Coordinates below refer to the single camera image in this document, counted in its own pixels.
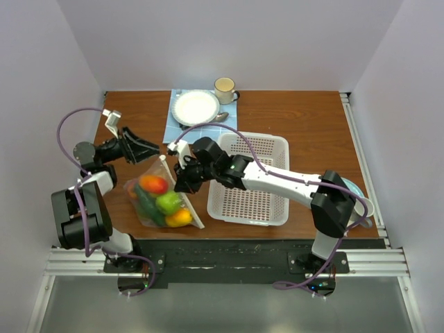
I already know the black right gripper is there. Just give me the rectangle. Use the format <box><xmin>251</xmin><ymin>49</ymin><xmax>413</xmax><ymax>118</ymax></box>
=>
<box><xmin>174</xmin><ymin>153</ymin><xmax>219</xmax><ymax>194</ymax></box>

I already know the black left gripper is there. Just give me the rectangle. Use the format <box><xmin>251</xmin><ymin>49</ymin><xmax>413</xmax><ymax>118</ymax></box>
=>
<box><xmin>97</xmin><ymin>126</ymin><xmax>159</xmax><ymax>164</ymax></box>

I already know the clear zip top bag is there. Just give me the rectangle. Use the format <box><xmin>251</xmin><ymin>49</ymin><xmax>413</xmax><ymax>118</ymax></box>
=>
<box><xmin>124</xmin><ymin>155</ymin><xmax>205</xmax><ymax>230</ymax></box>

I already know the red orange fake mango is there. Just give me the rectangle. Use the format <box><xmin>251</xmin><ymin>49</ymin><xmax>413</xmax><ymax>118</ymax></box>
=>
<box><xmin>138</xmin><ymin>175</ymin><xmax>169</xmax><ymax>196</ymax></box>

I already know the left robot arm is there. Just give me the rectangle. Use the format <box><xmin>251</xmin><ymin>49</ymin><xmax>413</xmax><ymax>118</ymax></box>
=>
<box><xmin>51</xmin><ymin>127</ymin><xmax>160</xmax><ymax>272</ymax></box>

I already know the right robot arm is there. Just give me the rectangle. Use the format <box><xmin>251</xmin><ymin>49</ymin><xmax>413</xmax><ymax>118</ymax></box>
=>
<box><xmin>167</xmin><ymin>137</ymin><xmax>365</xmax><ymax>273</ymax></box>

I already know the green fake apple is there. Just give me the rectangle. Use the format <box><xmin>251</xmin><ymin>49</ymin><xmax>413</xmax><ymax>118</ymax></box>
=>
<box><xmin>155</xmin><ymin>191</ymin><xmax>182</xmax><ymax>216</ymax></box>

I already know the yellow orange fake fruit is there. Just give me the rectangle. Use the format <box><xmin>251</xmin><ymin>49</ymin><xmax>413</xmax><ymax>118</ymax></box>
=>
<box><xmin>165</xmin><ymin>208</ymin><xmax>193</xmax><ymax>228</ymax></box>

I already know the dark green fake cucumber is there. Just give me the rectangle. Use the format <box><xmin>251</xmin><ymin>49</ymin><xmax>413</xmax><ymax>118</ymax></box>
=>
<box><xmin>135</xmin><ymin>184</ymin><xmax>167</xmax><ymax>228</ymax></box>

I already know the blue checkered placemat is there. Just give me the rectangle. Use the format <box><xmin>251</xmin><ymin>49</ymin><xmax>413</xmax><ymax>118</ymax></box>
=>
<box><xmin>163</xmin><ymin>89</ymin><xmax>237</xmax><ymax>144</ymax></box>

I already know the white perforated plastic basket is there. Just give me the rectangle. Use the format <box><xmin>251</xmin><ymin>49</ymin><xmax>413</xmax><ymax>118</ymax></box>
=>
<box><xmin>207</xmin><ymin>132</ymin><xmax>290</xmax><ymax>226</ymax></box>

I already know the white round plate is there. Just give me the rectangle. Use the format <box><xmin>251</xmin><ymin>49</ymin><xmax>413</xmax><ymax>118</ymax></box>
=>
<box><xmin>171</xmin><ymin>89</ymin><xmax>220</xmax><ymax>126</ymax></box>

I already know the metal spoon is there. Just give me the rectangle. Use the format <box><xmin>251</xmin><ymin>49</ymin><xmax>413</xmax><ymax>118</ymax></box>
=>
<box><xmin>212</xmin><ymin>112</ymin><xmax>230</xmax><ymax>123</ymax></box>

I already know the cream enamel mug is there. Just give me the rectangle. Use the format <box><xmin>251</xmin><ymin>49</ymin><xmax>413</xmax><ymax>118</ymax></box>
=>
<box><xmin>214</xmin><ymin>77</ymin><xmax>240</xmax><ymax>105</ymax></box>

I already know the cream and blue saucer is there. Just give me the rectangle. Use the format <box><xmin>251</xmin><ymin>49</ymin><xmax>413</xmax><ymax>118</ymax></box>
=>
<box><xmin>341</xmin><ymin>177</ymin><xmax>365</xmax><ymax>198</ymax></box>

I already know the grey ceramic cup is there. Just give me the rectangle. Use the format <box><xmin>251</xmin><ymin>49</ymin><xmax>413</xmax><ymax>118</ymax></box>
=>
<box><xmin>348</xmin><ymin>198</ymin><xmax>375</xmax><ymax>228</ymax></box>

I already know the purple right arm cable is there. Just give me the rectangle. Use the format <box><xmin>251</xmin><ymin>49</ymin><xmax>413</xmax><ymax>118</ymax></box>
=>
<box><xmin>173</xmin><ymin>123</ymin><xmax>370</xmax><ymax>291</ymax></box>

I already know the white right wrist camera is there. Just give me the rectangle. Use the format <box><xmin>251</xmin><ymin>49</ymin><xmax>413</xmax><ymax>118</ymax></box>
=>
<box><xmin>167</xmin><ymin>139</ymin><xmax>191</xmax><ymax>169</ymax></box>

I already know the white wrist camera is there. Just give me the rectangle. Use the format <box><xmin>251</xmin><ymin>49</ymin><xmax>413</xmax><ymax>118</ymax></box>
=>
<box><xmin>102</xmin><ymin>109</ymin><xmax>121</xmax><ymax>138</ymax></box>
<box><xmin>167</xmin><ymin>139</ymin><xmax>191</xmax><ymax>169</ymax></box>

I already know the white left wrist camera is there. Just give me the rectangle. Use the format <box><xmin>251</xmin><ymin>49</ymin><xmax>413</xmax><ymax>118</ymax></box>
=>
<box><xmin>102</xmin><ymin>109</ymin><xmax>121</xmax><ymax>138</ymax></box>

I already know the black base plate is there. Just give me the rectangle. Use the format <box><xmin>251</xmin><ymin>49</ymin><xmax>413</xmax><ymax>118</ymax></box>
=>
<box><xmin>103</xmin><ymin>238</ymin><xmax>348</xmax><ymax>296</ymax></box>

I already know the aluminium frame rail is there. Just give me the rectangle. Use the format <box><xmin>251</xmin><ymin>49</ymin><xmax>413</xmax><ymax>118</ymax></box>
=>
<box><xmin>28</xmin><ymin>239</ymin><xmax>425</xmax><ymax>332</ymax></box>

